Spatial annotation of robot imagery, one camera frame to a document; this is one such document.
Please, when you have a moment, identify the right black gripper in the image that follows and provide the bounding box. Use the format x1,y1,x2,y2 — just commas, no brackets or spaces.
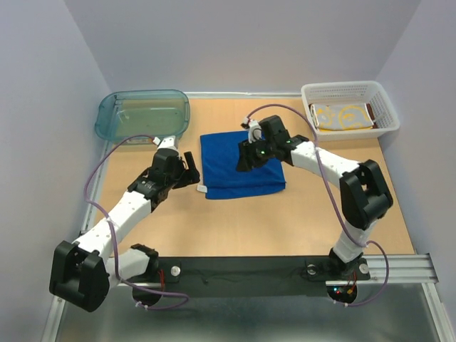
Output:
236,135,276,172

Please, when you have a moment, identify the blue towel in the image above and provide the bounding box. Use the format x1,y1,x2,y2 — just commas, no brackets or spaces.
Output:
200,131,286,200

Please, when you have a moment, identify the yellow white towel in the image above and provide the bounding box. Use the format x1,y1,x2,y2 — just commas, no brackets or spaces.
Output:
309,103,374,132

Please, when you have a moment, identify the brown towel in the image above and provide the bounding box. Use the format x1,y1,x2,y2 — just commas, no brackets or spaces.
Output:
366,103,375,125

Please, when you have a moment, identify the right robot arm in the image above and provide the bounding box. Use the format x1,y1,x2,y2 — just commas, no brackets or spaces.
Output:
236,115,393,278

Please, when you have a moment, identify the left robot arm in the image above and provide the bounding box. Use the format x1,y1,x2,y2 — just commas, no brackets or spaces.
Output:
49,148,200,312

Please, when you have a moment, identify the teal plastic bin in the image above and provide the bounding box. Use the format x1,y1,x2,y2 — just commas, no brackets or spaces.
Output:
95,89,190,143

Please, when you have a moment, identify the white plastic basket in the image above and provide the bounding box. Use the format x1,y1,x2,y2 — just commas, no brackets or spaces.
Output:
301,81,400,141

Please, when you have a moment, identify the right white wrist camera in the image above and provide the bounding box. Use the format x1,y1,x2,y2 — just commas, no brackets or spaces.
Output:
241,118,262,143

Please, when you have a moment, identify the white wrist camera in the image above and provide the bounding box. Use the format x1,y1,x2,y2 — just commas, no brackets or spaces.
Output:
152,135,178,151
241,118,262,143

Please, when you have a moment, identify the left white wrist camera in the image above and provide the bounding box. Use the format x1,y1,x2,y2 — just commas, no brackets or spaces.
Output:
152,135,178,151

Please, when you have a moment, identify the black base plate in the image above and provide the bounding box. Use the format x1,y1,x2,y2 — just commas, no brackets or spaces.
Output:
116,255,371,298

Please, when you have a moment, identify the aluminium frame rail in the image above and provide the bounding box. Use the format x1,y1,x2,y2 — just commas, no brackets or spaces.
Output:
42,91,456,342

